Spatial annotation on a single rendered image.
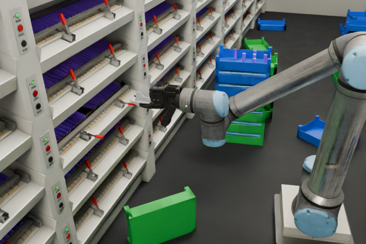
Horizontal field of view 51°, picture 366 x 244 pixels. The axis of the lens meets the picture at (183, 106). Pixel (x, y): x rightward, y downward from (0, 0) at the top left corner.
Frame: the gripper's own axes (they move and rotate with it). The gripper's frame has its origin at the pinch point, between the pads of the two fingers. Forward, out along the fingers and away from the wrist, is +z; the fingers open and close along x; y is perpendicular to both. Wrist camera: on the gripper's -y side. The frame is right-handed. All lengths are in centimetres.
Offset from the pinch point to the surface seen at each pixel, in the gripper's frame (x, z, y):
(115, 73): -5.0, 10.4, 8.2
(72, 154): 27.7, 12.3, -9.3
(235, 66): -76, -21, -15
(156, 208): 10.4, -8.5, -44.8
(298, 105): -138, -51, -68
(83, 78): 9.7, 14.8, 12.0
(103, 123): 6.0, 12.6, -9.2
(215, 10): -163, 16, -7
